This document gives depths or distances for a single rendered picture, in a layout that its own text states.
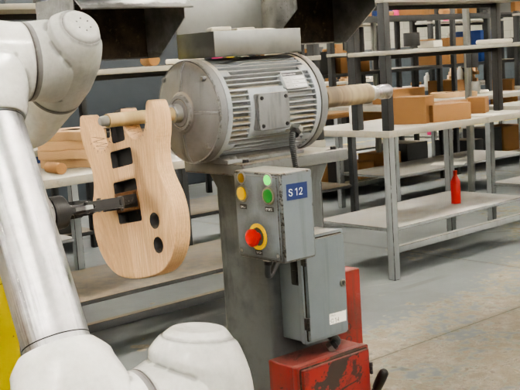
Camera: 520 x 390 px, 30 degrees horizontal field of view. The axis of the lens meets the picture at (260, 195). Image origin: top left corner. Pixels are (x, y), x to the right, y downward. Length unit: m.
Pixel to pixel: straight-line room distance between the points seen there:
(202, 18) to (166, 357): 1.25
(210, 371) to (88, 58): 0.55
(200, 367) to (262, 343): 1.10
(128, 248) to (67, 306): 0.90
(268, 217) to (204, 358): 0.76
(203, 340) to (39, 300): 0.24
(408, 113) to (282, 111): 3.81
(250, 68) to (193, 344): 1.11
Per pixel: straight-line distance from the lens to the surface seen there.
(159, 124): 2.18
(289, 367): 2.42
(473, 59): 8.20
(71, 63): 1.62
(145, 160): 2.21
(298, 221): 2.14
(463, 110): 6.31
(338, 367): 2.48
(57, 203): 2.17
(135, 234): 2.29
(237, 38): 2.37
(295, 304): 2.43
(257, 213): 2.16
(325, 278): 2.42
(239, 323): 2.57
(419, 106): 6.12
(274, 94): 2.35
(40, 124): 1.78
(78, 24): 1.62
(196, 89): 2.31
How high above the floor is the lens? 1.37
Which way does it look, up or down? 8 degrees down
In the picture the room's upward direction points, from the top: 4 degrees counter-clockwise
